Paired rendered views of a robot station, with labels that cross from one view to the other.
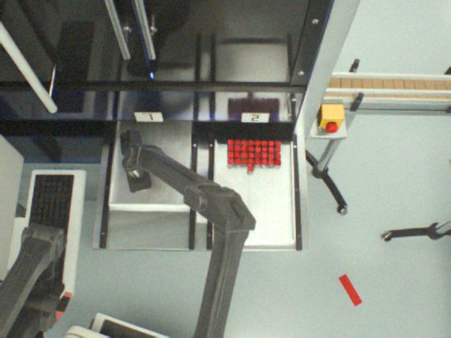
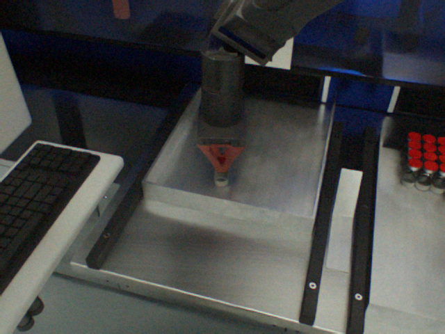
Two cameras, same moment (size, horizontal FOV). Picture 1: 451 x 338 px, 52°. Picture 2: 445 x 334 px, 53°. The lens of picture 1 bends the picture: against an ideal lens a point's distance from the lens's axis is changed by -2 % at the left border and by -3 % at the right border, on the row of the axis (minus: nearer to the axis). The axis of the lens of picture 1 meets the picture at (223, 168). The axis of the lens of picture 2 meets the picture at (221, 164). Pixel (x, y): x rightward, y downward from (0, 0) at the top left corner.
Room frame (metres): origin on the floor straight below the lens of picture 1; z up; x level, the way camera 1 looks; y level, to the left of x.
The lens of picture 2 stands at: (0.02, 0.12, 1.39)
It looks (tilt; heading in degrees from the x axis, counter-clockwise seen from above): 42 degrees down; 16
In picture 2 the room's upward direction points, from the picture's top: straight up
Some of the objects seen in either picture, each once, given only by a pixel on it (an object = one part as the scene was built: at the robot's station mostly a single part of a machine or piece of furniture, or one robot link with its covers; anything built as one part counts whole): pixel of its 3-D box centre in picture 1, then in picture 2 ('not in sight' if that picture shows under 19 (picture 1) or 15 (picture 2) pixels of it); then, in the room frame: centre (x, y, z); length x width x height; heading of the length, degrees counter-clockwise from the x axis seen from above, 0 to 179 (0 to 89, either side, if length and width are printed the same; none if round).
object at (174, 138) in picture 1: (152, 157); (251, 138); (0.61, 0.24, 0.90); 0.34 x 0.26 x 0.04; 179
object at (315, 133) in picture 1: (326, 120); not in sight; (0.77, -0.37, 0.87); 0.14 x 0.13 x 0.02; 179
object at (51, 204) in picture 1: (47, 228); (5, 223); (0.38, 0.60, 0.82); 0.40 x 0.14 x 0.02; 0
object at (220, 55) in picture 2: (133, 163); (222, 62); (0.51, 0.26, 1.09); 0.07 x 0.06 x 0.07; 11
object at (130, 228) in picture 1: (202, 179); (344, 196); (0.54, 0.07, 0.87); 0.70 x 0.48 x 0.02; 89
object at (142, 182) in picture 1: (136, 172); (222, 104); (0.51, 0.26, 1.03); 0.10 x 0.07 x 0.07; 14
